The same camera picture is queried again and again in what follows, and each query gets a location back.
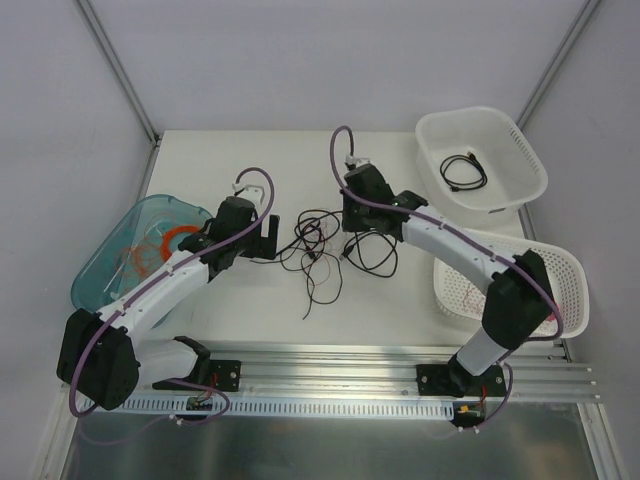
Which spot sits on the frame post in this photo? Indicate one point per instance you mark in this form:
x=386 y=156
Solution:
x=106 y=47
x=562 y=53

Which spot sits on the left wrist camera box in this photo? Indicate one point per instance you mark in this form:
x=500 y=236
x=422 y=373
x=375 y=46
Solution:
x=253 y=193

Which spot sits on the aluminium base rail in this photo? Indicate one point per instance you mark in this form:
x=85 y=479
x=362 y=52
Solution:
x=542 y=372

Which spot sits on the teal transparent plastic tray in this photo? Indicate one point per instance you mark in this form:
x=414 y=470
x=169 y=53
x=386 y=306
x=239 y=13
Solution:
x=141 y=242

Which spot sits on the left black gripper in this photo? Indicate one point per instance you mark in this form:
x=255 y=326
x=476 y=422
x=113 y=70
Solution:
x=261 y=240

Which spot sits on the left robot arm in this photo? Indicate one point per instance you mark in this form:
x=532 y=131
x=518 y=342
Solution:
x=106 y=355

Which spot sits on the left frame post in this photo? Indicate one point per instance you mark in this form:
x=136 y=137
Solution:
x=106 y=47

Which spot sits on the deep white plastic tub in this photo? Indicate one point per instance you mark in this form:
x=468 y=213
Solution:
x=477 y=166

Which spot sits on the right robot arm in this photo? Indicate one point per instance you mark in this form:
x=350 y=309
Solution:
x=516 y=287

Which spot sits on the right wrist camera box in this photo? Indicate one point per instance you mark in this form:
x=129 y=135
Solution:
x=357 y=162

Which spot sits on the right frame post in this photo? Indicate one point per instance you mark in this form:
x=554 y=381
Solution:
x=562 y=53

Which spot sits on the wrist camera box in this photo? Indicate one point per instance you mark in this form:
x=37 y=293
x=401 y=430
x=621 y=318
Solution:
x=253 y=193
x=357 y=162

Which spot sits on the perforated white plastic basket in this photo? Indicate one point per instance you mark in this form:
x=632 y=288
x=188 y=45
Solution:
x=459 y=298

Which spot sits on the white slotted cable duct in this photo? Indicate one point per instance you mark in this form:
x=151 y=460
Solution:
x=405 y=409

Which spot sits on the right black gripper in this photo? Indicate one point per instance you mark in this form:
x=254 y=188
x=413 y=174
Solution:
x=357 y=215

